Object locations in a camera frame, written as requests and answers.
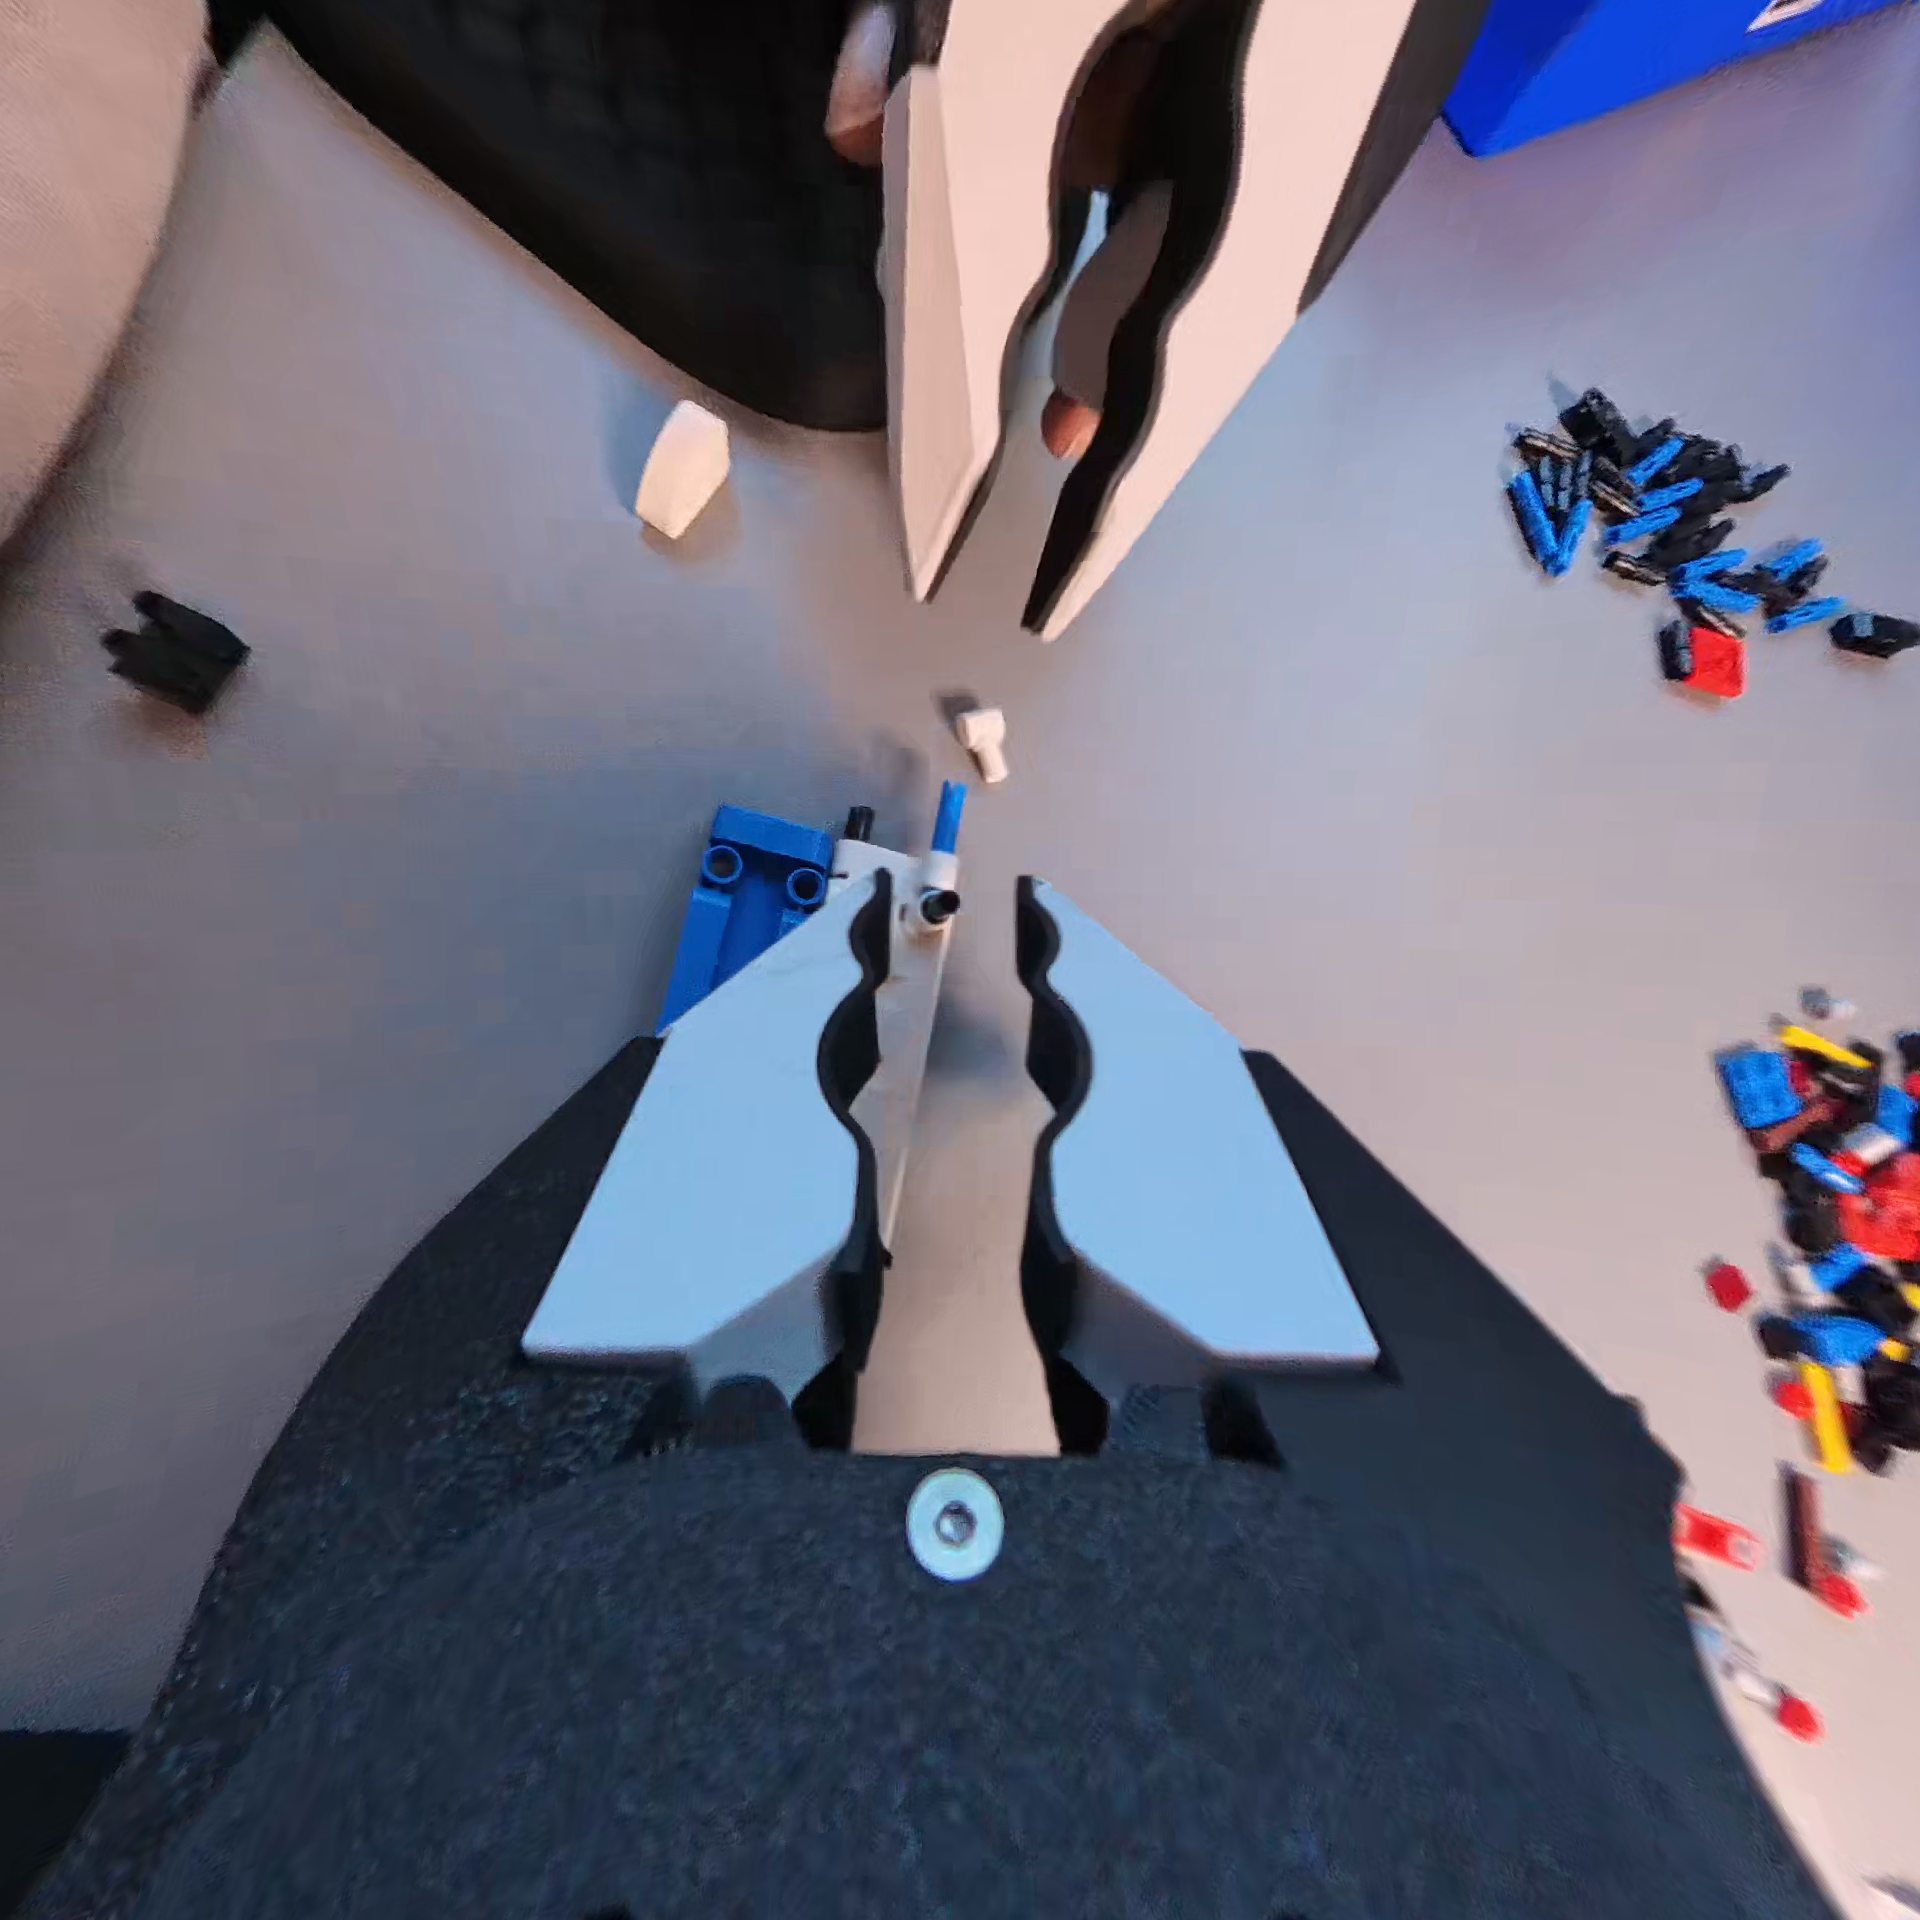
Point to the dark brown lego bar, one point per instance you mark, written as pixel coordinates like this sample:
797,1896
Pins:
1817,1546

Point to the pile of blue black lego pins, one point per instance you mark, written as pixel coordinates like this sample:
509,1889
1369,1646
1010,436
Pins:
1650,511

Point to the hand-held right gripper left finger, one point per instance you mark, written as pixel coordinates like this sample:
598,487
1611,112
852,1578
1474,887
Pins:
705,1184

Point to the small grey lego pin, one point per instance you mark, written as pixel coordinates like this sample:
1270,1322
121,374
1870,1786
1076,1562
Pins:
1733,1662

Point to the white triangular lego beam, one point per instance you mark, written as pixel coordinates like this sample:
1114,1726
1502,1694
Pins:
682,474

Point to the pile of mixed lego pieces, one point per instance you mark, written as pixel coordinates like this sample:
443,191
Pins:
1845,1201

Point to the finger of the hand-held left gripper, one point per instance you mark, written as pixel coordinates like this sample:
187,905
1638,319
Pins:
1260,224
974,224

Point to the black padded wrist rest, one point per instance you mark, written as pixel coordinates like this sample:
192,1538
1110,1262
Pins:
523,182

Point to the small black lego piece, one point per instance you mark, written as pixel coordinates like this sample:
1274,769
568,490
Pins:
172,653

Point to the blue and white lego panel assembly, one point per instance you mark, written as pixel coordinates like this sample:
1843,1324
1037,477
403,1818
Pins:
750,902

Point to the small white lego connector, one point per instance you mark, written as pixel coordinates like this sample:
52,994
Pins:
984,744

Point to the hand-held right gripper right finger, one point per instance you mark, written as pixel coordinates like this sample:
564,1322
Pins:
1201,1201

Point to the small red round lego piece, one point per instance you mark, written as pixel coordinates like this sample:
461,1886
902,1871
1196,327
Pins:
1797,1717

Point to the person's left hand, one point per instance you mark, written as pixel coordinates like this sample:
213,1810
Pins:
862,90

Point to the blue plastic parts bin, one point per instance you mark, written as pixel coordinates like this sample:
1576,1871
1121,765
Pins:
1620,76

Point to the small red lego tile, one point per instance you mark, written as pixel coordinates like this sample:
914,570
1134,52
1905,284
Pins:
1728,1287

